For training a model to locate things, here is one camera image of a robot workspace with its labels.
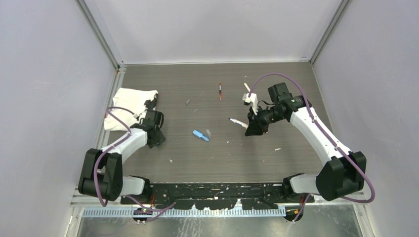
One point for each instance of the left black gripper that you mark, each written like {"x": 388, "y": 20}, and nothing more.
{"x": 160, "y": 139}

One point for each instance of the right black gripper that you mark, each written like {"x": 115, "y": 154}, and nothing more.
{"x": 256, "y": 127}

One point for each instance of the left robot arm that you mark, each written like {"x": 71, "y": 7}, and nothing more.
{"x": 102, "y": 171}

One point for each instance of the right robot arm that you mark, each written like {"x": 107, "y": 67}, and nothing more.
{"x": 342, "y": 170}

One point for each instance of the blue pen cap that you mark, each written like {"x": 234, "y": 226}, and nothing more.
{"x": 200, "y": 135}

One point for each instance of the red black pen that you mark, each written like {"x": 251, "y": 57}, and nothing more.
{"x": 220, "y": 90}

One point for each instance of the white stained cloth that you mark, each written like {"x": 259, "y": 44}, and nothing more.
{"x": 126, "y": 102}

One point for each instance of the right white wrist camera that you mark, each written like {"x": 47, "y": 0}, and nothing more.
{"x": 250, "y": 99}

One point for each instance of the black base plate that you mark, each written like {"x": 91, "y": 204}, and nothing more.
{"x": 216, "y": 196}

